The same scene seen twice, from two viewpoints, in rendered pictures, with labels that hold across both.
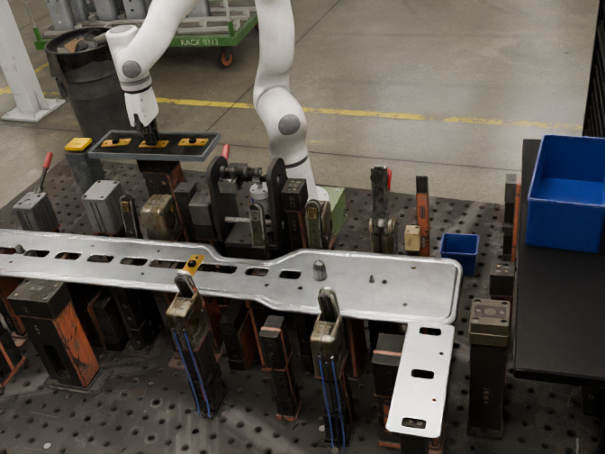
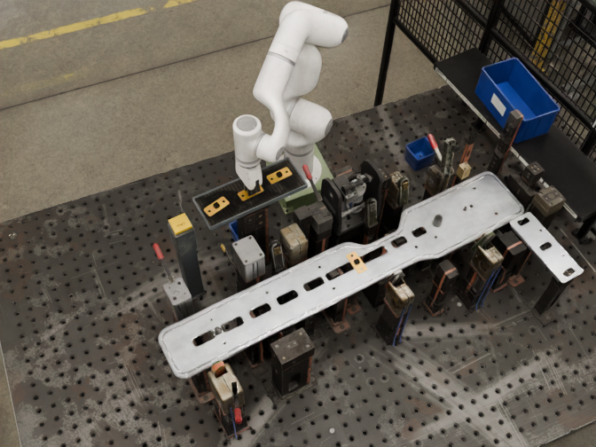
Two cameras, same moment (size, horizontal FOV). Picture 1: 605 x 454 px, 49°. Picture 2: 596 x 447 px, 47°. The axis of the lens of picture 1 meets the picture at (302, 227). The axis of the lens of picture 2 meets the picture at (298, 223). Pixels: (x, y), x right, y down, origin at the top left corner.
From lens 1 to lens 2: 1.89 m
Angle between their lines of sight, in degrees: 41
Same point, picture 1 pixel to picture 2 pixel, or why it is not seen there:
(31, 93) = not seen: outside the picture
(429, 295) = (500, 200)
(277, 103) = (317, 115)
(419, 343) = (527, 231)
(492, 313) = (552, 196)
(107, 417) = (343, 388)
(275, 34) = (317, 68)
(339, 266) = (437, 209)
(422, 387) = (552, 253)
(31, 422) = (302, 428)
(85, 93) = not seen: outside the picture
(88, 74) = not seen: outside the picture
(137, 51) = (284, 138)
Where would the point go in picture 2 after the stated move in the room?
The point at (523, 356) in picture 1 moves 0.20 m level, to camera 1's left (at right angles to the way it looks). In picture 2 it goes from (578, 210) to (552, 246)
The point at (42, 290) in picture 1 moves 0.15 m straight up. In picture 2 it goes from (298, 342) to (299, 322)
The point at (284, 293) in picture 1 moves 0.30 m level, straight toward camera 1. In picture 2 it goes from (432, 246) to (509, 291)
